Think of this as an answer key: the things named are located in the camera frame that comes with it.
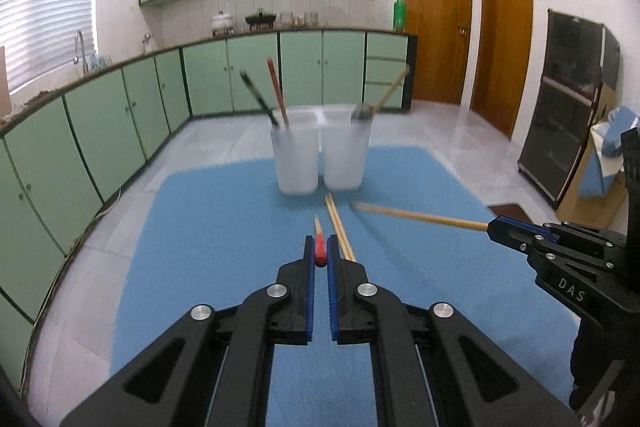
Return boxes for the black glass-front cabinet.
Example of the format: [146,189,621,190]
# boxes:
[516,8,622,210]

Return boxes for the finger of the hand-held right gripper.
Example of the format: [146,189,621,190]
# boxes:
[492,216,628,259]
[487,222,616,275]

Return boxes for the green lower kitchen cabinets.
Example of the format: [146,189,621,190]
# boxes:
[0,29,418,393]

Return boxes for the red patterned chopstick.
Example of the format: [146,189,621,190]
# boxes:
[313,215,328,268]
[266,58,291,128]

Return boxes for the black wok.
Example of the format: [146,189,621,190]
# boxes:
[244,8,278,32]

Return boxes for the plain wooden chopstick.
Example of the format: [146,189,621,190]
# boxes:
[327,193,357,263]
[324,194,351,260]
[372,66,411,114]
[350,201,493,234]

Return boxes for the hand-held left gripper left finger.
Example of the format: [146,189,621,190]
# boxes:
[59,234,317,427]

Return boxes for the wooden door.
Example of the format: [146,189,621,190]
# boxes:
[402,0,473,105]
[470,0,535,140]

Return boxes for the chrome sink faucet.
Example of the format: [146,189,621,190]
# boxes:
[74,30,90,76]

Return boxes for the blue table mat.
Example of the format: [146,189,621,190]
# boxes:
[109,145,581,427]

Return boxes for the blue and white cloth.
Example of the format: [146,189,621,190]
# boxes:
[580,106,640,200]

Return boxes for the white window blinds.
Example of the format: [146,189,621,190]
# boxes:
[0,0,104,95]

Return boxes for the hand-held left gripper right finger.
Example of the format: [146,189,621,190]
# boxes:
[326,234,586,427]

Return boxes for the row of glass jars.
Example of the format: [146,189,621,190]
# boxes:
[279,11,321,29]

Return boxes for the black chopstick with silver band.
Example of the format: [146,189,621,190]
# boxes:
[240,71,280,126]

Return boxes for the translucent white cup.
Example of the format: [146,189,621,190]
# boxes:
[317,107,373,192]
[270,107,321,196]

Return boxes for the white cooking pot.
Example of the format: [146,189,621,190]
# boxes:
[210,11,236,38]

